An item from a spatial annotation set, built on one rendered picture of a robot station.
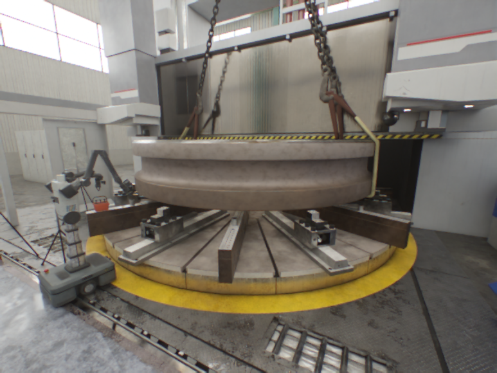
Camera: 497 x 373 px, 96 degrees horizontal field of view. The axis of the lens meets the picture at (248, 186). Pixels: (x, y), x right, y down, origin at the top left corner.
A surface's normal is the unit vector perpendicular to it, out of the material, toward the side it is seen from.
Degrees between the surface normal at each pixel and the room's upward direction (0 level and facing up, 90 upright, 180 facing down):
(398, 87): 90
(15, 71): 90
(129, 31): 90
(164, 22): 90
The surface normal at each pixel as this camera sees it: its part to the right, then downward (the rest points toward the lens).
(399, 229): -0.76, 0.13
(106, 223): 0.65, 0.15
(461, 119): -0.47, 0.18
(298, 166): 0.24, 0.19
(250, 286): 0.00, 0.19
